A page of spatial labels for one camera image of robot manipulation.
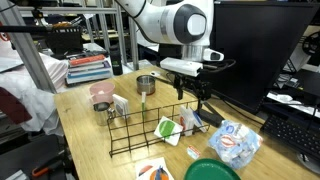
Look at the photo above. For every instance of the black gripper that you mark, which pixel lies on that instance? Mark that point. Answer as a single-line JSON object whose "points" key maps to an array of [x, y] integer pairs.
{"points": [[202, 90]]}

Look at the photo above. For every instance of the white box red circle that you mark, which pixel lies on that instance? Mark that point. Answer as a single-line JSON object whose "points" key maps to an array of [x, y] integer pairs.
{"points": [[188, 120]]}

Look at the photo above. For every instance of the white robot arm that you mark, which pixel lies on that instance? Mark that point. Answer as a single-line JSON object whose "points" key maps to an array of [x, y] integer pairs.
{"points": [[188, 23]]}

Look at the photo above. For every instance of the pink plastic cup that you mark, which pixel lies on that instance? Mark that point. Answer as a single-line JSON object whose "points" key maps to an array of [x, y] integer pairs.
{"points": [[102, 92]]}

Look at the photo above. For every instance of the black power adapter brick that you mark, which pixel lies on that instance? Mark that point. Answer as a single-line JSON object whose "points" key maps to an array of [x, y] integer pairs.
{"points": [[212, 119]]}

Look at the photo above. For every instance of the white green box in rack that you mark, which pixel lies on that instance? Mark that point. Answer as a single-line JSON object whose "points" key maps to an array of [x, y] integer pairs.
{"points": [[169, 131]]}

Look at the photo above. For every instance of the round stainless steel tin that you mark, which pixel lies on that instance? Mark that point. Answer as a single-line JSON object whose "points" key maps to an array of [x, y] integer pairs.
{"points": [[145, 83]]}

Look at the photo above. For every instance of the small red white packet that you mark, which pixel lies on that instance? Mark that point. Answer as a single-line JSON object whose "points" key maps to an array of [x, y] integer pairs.
{"points": [[193, 152]]}

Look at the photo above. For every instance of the blue white plastic packet bag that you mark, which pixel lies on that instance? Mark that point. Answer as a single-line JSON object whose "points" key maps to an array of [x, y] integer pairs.
{"points": [[235, 143]]}

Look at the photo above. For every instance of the black bottle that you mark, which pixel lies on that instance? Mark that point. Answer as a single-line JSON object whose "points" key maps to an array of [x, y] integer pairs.
{"points": [[116, 60]]}

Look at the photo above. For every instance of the green round plate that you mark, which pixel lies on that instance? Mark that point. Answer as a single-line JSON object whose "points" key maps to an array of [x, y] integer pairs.
{"points": [[210, 169]]}

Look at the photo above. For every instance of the white orange flat box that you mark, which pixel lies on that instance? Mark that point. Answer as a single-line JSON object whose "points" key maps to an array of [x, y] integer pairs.
{"points": [[150, 169]]}

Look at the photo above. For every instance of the small steel pitcher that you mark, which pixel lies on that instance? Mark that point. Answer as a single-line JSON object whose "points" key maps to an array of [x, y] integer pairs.
{"points": [[104, 112]]}

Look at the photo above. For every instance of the large black computer monitor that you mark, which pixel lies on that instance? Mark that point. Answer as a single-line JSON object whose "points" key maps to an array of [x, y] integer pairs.
{"points": [[260, 36]]}

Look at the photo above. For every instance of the stack of books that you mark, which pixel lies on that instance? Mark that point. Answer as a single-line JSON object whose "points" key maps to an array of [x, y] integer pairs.
{"points": [[88, 69]]}

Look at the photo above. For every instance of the black keyboard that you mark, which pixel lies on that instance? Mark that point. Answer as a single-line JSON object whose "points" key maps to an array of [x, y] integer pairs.
{"points": [[293, 136]]}

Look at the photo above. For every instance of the black basket on shelf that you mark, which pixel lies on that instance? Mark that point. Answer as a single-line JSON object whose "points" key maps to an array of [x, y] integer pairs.
{"points": [[65, 40]]}

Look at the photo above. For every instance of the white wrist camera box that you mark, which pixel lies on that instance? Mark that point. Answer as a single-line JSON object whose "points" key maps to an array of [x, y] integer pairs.
{"points": [[182, 66]]}

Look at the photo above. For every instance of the black wire rack basket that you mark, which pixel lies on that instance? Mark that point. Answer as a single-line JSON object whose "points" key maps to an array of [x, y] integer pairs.
{"points": [[128, 134]]}

